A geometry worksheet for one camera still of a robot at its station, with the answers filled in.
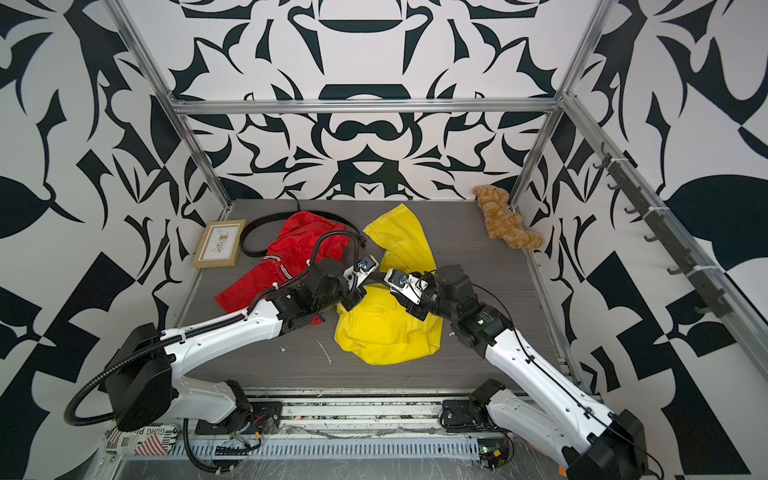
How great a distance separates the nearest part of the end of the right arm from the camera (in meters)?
0.63

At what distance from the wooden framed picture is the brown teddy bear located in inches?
34.9

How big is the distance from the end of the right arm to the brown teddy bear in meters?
0.50

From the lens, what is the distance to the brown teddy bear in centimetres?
101

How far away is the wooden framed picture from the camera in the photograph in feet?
3.42

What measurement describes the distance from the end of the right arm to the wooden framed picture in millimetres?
662

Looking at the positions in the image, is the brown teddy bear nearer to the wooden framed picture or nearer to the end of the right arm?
the end of the right arm
